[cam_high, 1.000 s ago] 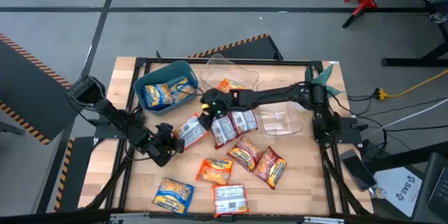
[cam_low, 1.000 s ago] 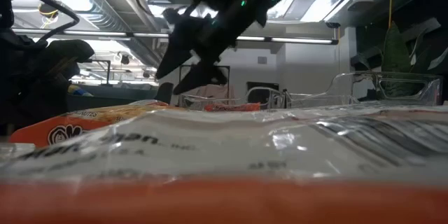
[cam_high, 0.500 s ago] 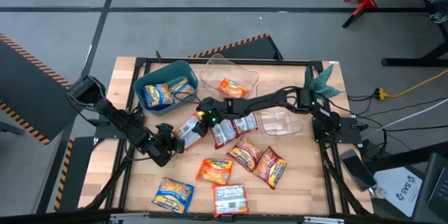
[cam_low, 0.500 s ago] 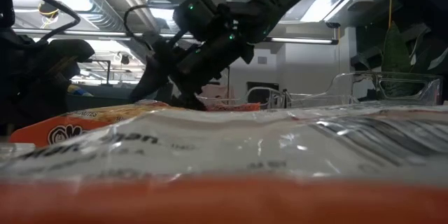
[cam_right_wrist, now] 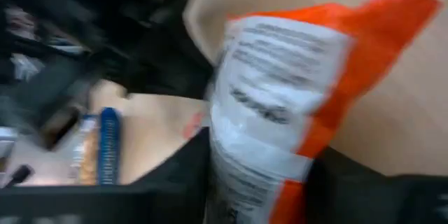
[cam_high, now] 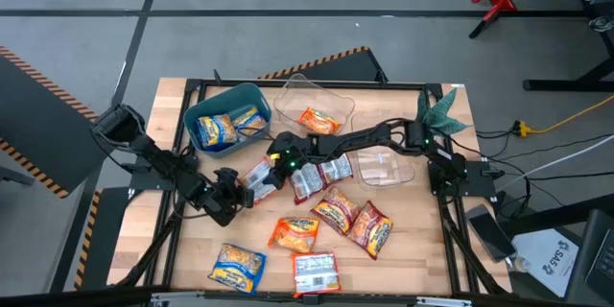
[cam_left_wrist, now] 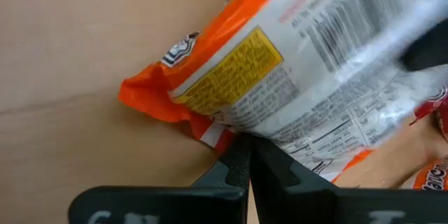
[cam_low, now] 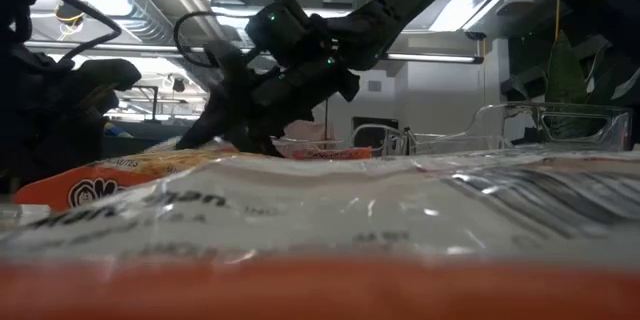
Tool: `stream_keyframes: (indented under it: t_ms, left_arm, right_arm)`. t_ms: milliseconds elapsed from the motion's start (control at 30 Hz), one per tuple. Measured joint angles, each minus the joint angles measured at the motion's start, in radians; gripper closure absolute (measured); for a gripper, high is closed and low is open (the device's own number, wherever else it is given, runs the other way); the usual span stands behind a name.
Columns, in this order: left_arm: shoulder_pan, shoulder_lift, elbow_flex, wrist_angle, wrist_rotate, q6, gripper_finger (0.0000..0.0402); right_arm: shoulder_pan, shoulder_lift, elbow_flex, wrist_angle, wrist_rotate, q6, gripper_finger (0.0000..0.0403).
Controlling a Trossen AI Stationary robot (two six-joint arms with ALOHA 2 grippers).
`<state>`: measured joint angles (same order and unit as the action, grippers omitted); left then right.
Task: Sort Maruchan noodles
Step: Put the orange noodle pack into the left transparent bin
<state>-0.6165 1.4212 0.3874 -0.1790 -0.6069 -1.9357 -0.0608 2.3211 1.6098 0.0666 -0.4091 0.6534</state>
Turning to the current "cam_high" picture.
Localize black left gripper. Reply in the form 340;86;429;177
203;167;256;227

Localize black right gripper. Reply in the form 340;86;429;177
261;130;320;192

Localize orange Maruchan noodle packet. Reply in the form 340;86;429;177
267;216;320;254
295;107;342;136
238;155;279;205
291;250;342;298

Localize red Maruchan noodle packet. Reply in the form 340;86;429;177
289;161;332;206
310;185;362;236
319;153;355;184
345;200;394;261

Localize blue Maruchan noodle packet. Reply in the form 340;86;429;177
231;106;269;139
206;243;268;295
195;113;239;150

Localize clear plastic bin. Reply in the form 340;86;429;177
272;73;356;138
349;109;416;189

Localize teal plastic bin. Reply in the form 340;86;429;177
182;82;273;158

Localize black hazard-striped ramp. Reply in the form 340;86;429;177
257;45;389;83

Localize black hazard-edged floor plate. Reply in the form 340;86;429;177
47;186;130;294

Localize green plant in white pot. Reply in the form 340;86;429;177
414;86;471;138

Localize black smartphone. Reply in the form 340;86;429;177
463;203;518;264

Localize black hazard-striped platform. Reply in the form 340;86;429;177
0;45;114;201

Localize white printed paper sheet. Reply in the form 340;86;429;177
508;227;580;298

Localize black laptop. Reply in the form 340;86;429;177
564;208;614;306

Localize silver metal bracket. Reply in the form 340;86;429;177
415;295;474;307
149;290;206;306

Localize white cable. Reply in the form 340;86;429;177
515;134;614;181

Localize black desk frame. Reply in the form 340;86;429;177
521;0;614;93

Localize yellow power cable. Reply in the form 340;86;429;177
512;94;614;138

